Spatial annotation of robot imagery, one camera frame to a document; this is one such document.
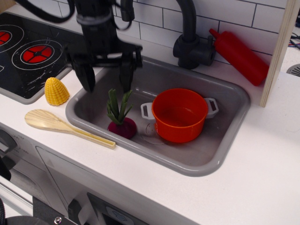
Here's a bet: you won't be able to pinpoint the red ketchup squeeze bottle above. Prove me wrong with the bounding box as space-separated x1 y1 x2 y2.
209 29 269 86

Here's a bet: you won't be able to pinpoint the black toy stove top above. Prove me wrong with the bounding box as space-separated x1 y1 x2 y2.
0 12 83 105

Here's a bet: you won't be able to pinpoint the grey toy sink basin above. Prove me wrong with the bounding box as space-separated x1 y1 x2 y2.
66 57 251 177

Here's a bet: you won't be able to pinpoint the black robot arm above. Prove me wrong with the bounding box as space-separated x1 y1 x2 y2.
64 0 143 92

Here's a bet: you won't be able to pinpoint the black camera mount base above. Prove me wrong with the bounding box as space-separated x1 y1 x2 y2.
0 198 76 225

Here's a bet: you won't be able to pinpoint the round metal drain grate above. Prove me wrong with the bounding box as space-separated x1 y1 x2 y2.
287 64 300 77

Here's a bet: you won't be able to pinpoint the wooden toy spoon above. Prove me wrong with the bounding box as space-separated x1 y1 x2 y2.
24 109 116 149

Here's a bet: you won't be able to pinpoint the orange toy pot grey handles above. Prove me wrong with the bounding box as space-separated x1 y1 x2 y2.
141 88 219 143

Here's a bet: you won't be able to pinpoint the black braided cable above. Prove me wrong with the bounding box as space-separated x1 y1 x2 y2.
14 0 77 23

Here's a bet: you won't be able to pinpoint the dark grey toy faucet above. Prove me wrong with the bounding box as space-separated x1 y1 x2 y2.
120 0 217 70

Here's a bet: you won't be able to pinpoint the light wooden side panel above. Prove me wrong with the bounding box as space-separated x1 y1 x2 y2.
260 0 300 107

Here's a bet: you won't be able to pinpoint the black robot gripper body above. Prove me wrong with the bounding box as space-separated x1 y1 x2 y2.
64 20 143 68

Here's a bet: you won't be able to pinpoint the yellow toy corn cob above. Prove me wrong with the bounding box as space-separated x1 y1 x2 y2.
45 77 70 106

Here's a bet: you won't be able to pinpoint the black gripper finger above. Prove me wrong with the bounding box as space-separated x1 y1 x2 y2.
119 53 136 93
71 58 95 92

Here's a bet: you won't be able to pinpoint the purple toy beet green leaves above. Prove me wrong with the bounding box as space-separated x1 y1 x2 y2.
106 89 137 139

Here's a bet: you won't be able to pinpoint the grey oven knob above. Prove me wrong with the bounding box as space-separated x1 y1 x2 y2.
0 130 17 154

